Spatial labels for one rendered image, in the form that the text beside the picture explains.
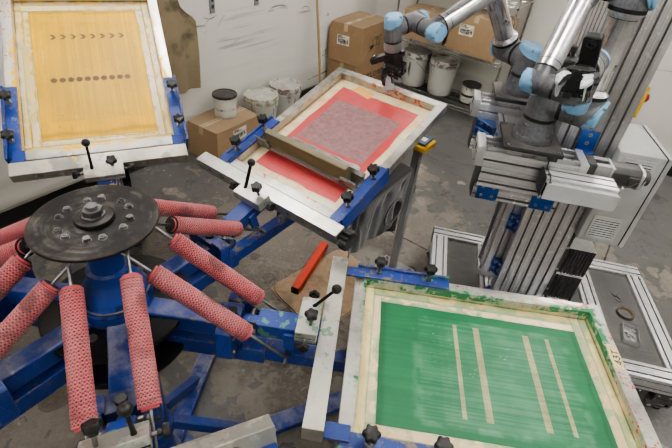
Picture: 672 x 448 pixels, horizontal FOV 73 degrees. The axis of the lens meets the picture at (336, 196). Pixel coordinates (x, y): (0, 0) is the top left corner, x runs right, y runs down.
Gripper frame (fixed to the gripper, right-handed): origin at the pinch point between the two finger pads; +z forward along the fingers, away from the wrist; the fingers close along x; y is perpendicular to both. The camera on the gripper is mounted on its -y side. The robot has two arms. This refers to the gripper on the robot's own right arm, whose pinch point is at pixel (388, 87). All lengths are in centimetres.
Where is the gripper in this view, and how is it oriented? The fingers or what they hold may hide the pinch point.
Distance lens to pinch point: 217.0
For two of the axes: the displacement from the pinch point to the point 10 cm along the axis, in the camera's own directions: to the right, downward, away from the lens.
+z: 0.8, 6.7, 7.4
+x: 6.0, -6.2, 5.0
